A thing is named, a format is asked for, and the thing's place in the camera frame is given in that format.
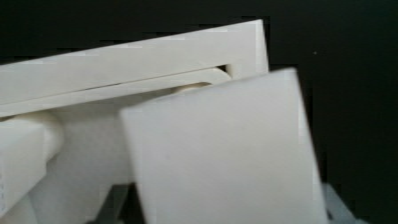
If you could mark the white desk tabletop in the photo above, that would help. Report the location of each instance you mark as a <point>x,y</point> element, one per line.
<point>80,85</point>

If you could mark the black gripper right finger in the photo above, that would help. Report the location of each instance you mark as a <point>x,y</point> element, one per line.
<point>337,212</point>

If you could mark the white desk leg with tag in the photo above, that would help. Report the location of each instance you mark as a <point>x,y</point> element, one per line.
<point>30,143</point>

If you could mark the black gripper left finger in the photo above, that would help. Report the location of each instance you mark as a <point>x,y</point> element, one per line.
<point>120,209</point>

